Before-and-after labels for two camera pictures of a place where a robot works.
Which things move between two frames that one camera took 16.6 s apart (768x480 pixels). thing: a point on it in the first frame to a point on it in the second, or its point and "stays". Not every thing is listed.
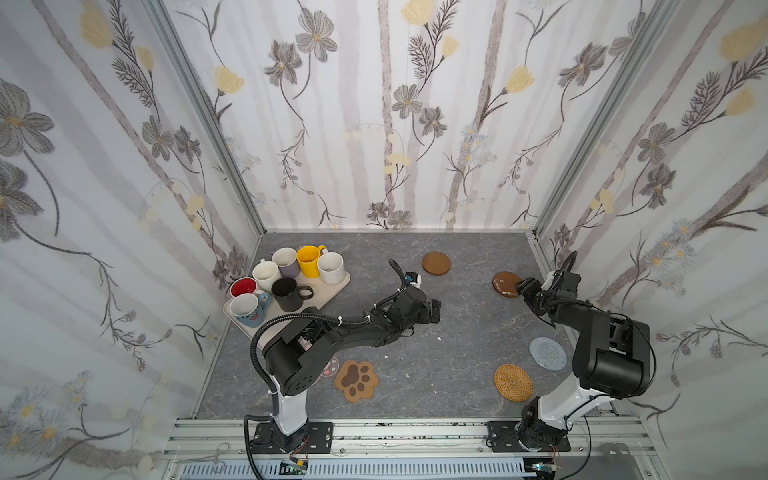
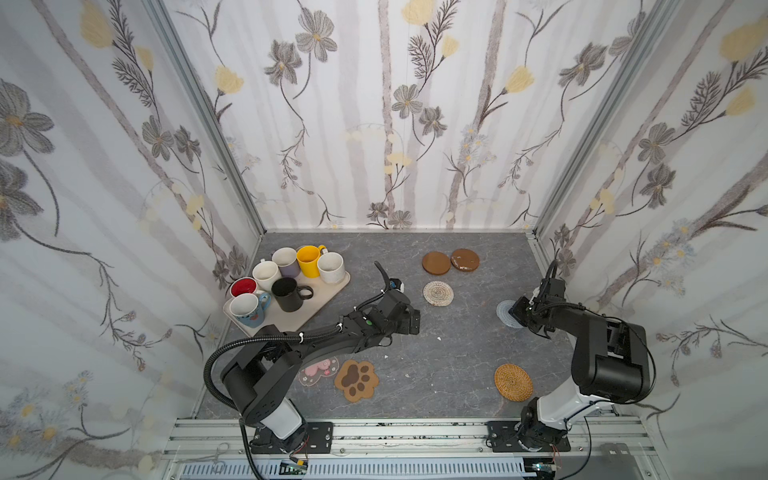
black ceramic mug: [288, 295] stays
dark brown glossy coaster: [506, 283] to [465, 259]
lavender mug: [286, 260] stays
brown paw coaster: [357, 380] stays
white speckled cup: [331, 266] stays
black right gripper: [531, 289] to [522, 310]
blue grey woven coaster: [547, 353] to [502, 312]
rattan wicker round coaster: [513, 382] stays
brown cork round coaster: [436, 263] stays
